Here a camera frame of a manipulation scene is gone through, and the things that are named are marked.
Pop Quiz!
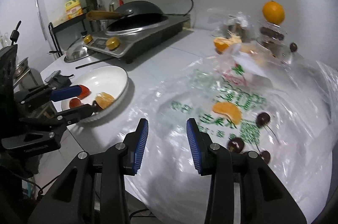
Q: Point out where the large red strawberry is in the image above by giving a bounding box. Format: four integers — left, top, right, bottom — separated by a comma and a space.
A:
77, 85, 91, 100

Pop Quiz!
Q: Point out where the black pouch with phone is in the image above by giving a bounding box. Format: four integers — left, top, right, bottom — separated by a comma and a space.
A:
45, 70, 74, 89

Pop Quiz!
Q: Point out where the black chopstick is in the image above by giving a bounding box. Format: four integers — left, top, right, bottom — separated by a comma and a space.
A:
75, 56, 114, 69

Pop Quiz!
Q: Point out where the steel pot lid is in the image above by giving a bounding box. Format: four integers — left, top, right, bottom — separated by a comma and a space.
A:
64, 38, 90, 63

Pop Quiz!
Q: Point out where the orange mandarin segment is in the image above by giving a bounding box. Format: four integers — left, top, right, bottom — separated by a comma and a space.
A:
213, 102, 242, 125

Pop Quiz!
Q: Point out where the white ceramic plate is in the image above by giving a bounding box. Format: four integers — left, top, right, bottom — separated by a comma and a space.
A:
72, 66, 129, 123

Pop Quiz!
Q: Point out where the printed clear plastic bag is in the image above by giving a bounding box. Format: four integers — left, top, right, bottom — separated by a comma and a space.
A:
129, 45, 337, 217

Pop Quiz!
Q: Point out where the yellow detergent bottle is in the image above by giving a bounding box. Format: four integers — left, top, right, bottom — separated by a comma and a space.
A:
65, 0, 83, 19

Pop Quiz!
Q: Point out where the steel induction cooker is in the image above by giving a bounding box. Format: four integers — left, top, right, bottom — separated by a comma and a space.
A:
84, 15, 190, 63

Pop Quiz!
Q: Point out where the black metal rack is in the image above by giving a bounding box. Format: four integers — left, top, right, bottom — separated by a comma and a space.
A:
48, 7, 94, 58

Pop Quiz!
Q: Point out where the small oil bottle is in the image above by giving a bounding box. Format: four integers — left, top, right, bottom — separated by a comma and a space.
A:
109, 0, 119, 12

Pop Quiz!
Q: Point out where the half peeled orange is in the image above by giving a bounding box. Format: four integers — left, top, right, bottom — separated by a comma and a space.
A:
213, 31, 242, 53

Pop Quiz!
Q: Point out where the black wok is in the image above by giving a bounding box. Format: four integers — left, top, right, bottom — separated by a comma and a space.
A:
86, 1, 168, 32

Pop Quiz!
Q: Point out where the steel lid with knob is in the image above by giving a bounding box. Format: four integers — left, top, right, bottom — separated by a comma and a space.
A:
273, 42, 304, 65

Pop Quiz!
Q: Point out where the small crumpled plastic bag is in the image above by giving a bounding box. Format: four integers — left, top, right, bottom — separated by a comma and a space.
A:
207, 7, 254, 41

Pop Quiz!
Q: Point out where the whole orange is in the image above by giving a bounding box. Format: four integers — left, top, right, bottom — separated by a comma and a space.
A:
262, 1, 285, 25

